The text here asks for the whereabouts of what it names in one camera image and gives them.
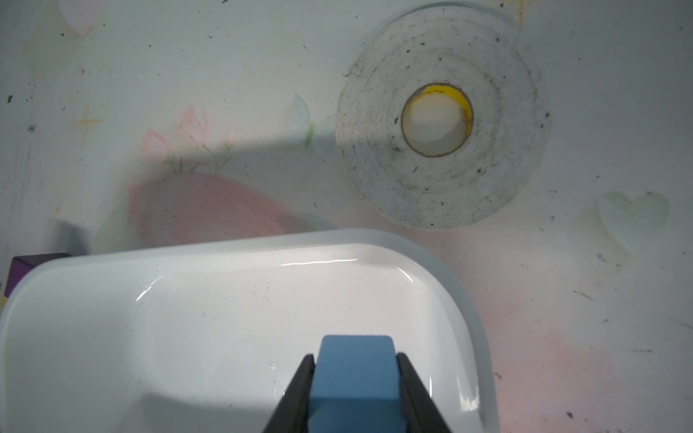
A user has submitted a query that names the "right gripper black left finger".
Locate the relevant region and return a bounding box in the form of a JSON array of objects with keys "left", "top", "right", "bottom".
[{"left": 263, "top": 354, "right": 315, "bottom": 433}]

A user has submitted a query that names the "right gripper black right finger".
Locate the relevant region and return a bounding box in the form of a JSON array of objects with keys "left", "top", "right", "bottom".
[{"left": 396, "top": 352, "right": 452, "bottom": 433}]

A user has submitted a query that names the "light blue block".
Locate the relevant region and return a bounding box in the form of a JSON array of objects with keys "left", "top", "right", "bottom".
[{"left": 308, "top": 335, "right": 406, "bottom": 432}]

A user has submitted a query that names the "white plastic tub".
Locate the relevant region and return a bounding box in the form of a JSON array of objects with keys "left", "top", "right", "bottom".
[{"left": 1, "top": 229, "right": 500, "bottom": 432}]

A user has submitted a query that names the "purple cube block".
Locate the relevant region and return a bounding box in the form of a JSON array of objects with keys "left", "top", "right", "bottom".
[{"left": 4, "top": 253, "right": 70, "bottom": 299}]

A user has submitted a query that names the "white tape roll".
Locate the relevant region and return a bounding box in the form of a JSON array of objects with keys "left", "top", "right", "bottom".
[{"left": 335, "top": 4, "right": 552, "bottom": 230}]

